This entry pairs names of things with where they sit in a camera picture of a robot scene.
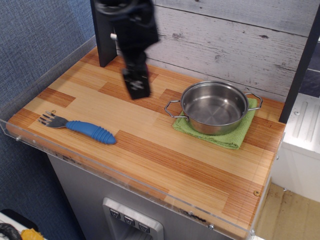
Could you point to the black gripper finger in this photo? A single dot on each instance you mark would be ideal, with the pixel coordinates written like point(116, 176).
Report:
point(137, 82)

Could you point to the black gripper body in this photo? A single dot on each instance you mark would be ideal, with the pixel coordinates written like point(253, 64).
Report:
point(134, 24)

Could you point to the stainless steel pot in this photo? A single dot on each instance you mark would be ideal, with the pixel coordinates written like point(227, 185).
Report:
point(213, 107)

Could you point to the green folded cloth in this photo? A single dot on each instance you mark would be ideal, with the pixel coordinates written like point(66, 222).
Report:
point(232, 140)

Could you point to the grey cabinet with dispenser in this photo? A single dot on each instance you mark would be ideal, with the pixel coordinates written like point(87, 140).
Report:
point(108, 211)

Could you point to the white toy sink unit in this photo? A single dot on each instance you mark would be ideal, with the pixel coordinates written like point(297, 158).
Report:
point(297, 164)

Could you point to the yellow object at corner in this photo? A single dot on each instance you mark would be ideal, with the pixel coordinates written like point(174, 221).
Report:
point(31, 234)

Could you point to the dark left vertical post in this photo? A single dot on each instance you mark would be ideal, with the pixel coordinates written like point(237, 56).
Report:
point(106, 47)

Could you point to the blue handled fork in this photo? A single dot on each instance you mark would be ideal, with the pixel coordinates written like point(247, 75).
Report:
point(93, 131)

